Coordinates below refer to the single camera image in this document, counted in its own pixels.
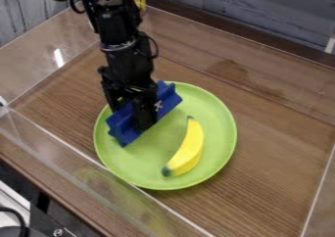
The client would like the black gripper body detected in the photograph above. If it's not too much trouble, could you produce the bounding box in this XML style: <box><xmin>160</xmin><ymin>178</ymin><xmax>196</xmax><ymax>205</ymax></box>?
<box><xmin>98</xmin><ymin>41</ymin><xmax>157</xmax><ymax>101</ymax></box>

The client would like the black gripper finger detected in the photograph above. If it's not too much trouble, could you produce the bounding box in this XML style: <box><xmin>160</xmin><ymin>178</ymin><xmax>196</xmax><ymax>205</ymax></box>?
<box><xmin>101</xmin><ymin>82</ymin><xmax>132</xmax><ymax>112</ymax></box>
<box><xmin>133</xmin><ymin>96</ymin><xmax>157</xmax><ymax>131</ymax></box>

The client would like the blue plastic block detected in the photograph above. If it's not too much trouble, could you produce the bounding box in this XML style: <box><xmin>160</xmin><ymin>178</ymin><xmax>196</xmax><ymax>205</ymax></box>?
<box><xmin>105</xmin><ymin>80</ymin><xmax>182</xmax><ymax>147</ymax></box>

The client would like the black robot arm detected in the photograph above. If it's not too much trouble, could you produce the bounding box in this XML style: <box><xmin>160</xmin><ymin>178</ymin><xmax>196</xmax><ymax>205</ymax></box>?
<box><xmin>54</xmin><ymin>0</ymin><xmax>158</xmax><ymax>130</ymax></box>

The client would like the green round plate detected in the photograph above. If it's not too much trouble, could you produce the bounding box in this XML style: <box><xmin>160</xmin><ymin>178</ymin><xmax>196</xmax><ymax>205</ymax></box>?
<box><xmin>93</xmin><ymin>82</ymin><xmax>236</xmax><ymax>190</ymax></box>

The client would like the yellow toy banana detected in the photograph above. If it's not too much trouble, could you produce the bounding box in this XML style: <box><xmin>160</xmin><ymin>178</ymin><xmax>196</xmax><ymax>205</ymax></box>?
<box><xmin>161</xmin><ymin>116</ymin><xmax>204</xmax><ymax>177</ymax></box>

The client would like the clear acrylic enclosure wall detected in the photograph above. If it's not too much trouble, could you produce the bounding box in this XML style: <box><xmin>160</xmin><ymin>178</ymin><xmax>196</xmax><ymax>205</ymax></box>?
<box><xmin>0</xmin><ymin>0</ymin><xmax>335</xmax><ymax>237</ymax></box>

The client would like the black cable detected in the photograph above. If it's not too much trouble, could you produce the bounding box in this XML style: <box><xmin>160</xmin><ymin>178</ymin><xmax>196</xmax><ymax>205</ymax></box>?
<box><xmin>0</xmin><ymin>207</ymin><xmax>32</xmax><ymax>237</ymax></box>

